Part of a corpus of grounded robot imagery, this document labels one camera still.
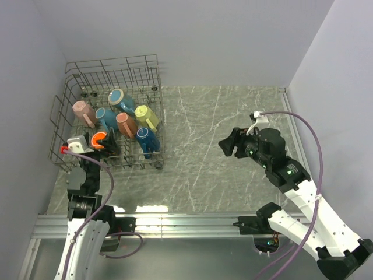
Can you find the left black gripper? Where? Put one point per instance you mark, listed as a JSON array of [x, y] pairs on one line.
[[109, 143]]

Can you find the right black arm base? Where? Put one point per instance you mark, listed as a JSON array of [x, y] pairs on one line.
[[253, 225]]

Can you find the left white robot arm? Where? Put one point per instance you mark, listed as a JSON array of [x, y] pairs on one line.
[[90, 218]]

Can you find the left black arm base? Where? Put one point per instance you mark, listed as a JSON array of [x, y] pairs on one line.
[[123, 224]]

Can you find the orange enamel mug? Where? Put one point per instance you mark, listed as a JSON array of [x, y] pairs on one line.
[[96, 138]]

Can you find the pale yellow mug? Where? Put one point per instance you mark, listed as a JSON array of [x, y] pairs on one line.
[[146, 117]]

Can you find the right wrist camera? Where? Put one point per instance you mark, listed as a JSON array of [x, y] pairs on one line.
[[259, 122]]

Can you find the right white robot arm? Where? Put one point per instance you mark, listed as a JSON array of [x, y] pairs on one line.
[[337, 250]]

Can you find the blue patterned mug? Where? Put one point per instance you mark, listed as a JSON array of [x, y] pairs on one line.
[[107, 119]]

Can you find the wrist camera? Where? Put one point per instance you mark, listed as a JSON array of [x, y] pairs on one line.
[[259, 122], [76, 146]]

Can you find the dark blue white-inside mug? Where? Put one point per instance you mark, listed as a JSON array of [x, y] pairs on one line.
[[147, 141]]

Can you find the salmon pink mug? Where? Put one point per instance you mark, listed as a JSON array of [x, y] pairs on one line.
[[126, 125]]

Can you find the light pink mug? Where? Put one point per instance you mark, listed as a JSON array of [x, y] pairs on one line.
[[85, 114]]

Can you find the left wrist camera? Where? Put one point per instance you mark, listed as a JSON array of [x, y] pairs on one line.
[[76, 146]]

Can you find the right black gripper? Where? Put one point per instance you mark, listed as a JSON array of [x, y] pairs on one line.
[[239, 137]]

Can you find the light blue yellow-inside mug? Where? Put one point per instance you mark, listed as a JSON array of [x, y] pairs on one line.
[[120, 100]]

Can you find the grey wire dish rack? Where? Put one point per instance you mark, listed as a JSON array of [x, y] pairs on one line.
[[91, 81]]

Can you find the aluminium mounting rail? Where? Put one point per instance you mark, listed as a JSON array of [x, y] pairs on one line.
[[152, 225]]

